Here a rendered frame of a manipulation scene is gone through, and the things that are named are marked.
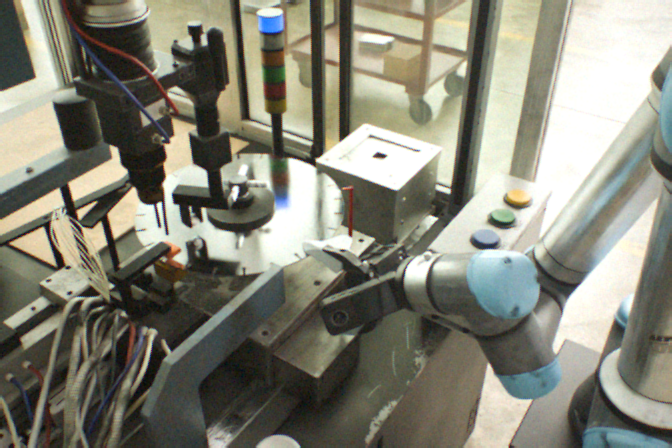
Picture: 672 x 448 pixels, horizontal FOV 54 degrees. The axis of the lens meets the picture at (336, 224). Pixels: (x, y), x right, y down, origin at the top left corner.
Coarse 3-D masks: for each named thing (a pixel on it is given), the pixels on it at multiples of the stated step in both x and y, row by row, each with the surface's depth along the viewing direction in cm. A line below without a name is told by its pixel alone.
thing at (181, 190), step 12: (216, 180) 91; (180, 192) 94; (192, 192) 94; (204, 192) 94; (216, 192) 92; (228, 192) 94; (180, 204) 95; (192, 204) 94; (204, 204) 94; (216, 204) 93; (228, 204) 93; (180, 216) 97
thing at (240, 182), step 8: (240, 168) 105; (232, 176) 102; (240, 176) 102; (224, 184) 101; (232, 184) 100; (240, 184) 100; (248, 184) 101; (256, 184) 101; (264, 184) 101; (240, 192) 101
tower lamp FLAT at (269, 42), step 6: (264, 36) 117; (270, 36) 116; (276, 36) 117; (282, 36) 118; (264, 42) 117; (270, 42) 117; (276, 42) 117; (282, 42) 118; (264, 48) 118; (270, 48) 118; (276, 48) 118
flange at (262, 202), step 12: (252, 192) 103; (264, 192) 106; (240, 204) 101; (252, 204) 103; (264, 204) 103; (216, 216) 101; (228, 216) 101; (240, 216) 101; (252, 216) 101; (264, 216) 101
